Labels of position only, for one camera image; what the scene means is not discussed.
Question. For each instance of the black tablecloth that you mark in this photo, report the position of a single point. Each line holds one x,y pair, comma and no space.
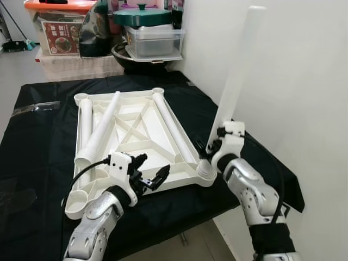
32,163

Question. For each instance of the white plastic children table top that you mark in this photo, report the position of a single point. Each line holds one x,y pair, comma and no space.
138,138

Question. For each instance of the clear plastic container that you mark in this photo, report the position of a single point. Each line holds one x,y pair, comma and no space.
155,43

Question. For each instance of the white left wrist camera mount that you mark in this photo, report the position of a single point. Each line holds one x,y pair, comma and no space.
119,166

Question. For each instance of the green cooking pot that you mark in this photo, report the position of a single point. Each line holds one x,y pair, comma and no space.
142,17

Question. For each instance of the black wok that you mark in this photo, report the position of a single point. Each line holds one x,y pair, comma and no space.
136,67

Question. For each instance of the red printed carton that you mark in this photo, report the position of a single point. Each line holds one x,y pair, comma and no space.
61,38

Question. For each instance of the broom with dustpan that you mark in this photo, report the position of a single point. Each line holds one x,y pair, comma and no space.
16,46

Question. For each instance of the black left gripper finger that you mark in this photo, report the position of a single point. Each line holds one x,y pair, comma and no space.
159,176
140,160

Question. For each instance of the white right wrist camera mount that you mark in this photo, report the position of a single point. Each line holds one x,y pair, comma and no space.
234,136

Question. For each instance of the small grey tape patch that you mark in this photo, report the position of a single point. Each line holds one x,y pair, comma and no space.
191,84

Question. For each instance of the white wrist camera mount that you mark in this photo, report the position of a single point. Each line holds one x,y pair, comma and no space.
234,136
119,166

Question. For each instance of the low translucent storage box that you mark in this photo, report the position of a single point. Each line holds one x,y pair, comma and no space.
76,68

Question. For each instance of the large grey tape patch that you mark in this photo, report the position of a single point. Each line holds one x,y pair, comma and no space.
16,197

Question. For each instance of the metal folding table frame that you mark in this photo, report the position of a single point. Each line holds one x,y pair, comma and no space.
183,239

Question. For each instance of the white plastic table leg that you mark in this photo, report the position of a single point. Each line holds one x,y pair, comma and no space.
174,128
85,122
100,130
237,70

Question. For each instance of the clear tape strip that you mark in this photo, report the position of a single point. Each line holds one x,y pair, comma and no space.
35,107

